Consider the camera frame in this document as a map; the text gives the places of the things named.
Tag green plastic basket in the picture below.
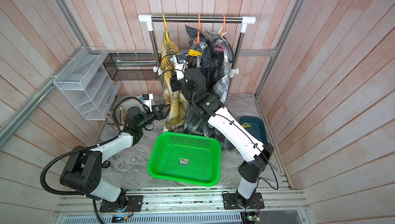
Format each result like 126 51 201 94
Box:
147 132 222 187

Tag orange hanger left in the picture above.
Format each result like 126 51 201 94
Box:
194 14 201 45

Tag yellow clothespin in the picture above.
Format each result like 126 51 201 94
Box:
188 49 202 57

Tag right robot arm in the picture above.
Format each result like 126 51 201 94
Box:
170 68 274 201

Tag grey plaid shirt left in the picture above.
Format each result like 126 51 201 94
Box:
184 25 214 137

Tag pink clothespin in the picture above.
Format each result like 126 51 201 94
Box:
214 44 229 52

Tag orange hanger right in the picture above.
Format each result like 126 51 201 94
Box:
219 15 226 37

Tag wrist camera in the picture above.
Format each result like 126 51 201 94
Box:
170 53 187 72
140 94 153 112

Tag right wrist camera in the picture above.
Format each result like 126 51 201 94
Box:
170 53 187 72

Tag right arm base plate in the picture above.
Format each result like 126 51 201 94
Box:
221 191 265 210

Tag dark teal tray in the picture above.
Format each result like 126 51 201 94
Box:
239 116 268 145

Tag yellow plastic hanger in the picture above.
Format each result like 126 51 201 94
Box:
162 14 170 43

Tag pink pencil cup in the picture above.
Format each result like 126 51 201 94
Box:
106 106 127 129

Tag black mesh shelf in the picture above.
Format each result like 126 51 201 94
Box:
103 52 157 81

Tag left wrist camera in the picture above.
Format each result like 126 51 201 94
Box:
140 94 153 112

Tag metal clothes rack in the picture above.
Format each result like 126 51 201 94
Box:
138 14 256 74

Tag orange hanger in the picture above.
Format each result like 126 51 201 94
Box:
194 14 201 45
219 15 226 37

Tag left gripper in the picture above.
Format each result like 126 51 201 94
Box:
137 103 173 129

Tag yellow plaid shirt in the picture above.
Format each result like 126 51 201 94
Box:
160 39 189 131

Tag white wire shelf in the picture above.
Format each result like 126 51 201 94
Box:
53 47 120 121

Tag grey plaid shirt right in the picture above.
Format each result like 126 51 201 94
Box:
208 32 235 105

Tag black corrugated cable hose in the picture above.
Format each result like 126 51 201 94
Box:
39 97 149 196

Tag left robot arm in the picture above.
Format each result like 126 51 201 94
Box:
60 104 169 209

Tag aluminium front rail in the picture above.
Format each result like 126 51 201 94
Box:
53 188 309 216

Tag grey plaid shirt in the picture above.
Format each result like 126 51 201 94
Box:
184 25 214 137
208 32 235 105

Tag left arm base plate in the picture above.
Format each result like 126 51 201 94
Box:
99 195 144 213

